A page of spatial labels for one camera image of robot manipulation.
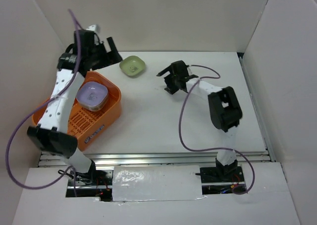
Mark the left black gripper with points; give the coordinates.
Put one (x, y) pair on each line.
(112, 57)

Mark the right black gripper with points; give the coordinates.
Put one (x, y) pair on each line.
(172, 88)

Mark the white foil sheet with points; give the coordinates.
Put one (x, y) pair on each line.
(156, 183)

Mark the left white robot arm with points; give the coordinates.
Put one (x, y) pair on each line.
(84, 166)

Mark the green plate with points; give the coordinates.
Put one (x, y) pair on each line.
(132, 66)

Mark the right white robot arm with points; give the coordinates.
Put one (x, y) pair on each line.
(224, 108)

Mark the cream plate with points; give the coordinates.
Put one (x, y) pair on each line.
(93, 108)

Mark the orange plastic bin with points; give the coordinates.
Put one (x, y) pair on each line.
(104, 121)

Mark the aluminium rail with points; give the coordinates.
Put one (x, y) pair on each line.
(106, 160)

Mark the purple plate top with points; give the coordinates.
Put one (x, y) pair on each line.
(92, 93)

